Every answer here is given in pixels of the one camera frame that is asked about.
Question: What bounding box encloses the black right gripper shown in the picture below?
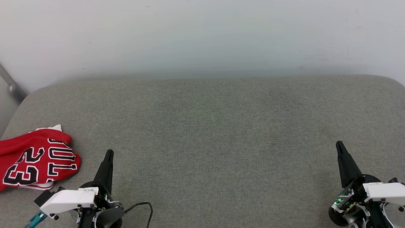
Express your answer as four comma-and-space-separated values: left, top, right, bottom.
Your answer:
328, 141, 393, 228

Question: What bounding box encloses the teal left camera connector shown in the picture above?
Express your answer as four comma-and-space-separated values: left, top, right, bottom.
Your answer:
25, 211, 48, 228

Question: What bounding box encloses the red and white basketball jersey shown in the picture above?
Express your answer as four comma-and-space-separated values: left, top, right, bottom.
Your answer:
0, 124, 81, 192

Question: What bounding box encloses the grey fabric sofa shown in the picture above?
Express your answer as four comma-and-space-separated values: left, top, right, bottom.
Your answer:
0, 74, 405, 228

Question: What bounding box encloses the thin black left gripper cable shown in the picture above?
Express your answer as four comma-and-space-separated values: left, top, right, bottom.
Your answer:
124, 202, 154, 228

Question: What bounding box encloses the grey metal pipe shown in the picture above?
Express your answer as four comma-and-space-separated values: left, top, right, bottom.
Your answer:
0, 63, 28, 103

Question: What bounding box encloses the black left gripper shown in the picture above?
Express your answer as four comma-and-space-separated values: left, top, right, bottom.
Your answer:
78, 149, 123, 228

